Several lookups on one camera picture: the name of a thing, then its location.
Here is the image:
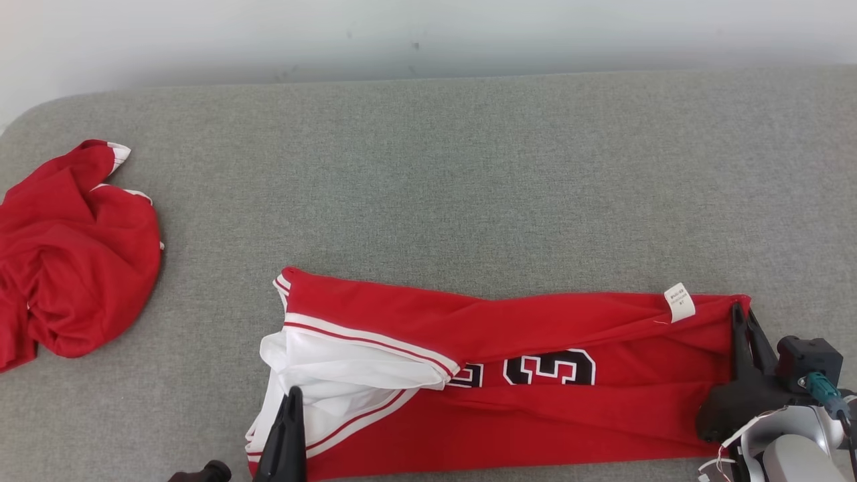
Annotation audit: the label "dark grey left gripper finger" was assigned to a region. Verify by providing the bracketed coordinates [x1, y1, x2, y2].
[293, 386, 308, 482]
[253, 386, 296, 482]

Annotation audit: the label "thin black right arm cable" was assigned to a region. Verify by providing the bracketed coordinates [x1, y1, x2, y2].
[840, 402, 857, 482]

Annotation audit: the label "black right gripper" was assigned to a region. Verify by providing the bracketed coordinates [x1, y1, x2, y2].
[696, 302, 805, 443]

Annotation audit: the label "red shorts white trim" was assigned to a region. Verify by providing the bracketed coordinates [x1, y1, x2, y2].
[0, 139, 165, 373]

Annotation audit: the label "red numbered jersey white trim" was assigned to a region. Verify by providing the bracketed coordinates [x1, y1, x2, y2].
[244, 266, 753, 482]

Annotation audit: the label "thin white right arm wires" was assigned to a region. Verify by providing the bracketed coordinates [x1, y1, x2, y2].
[696, 407, 774, 482]

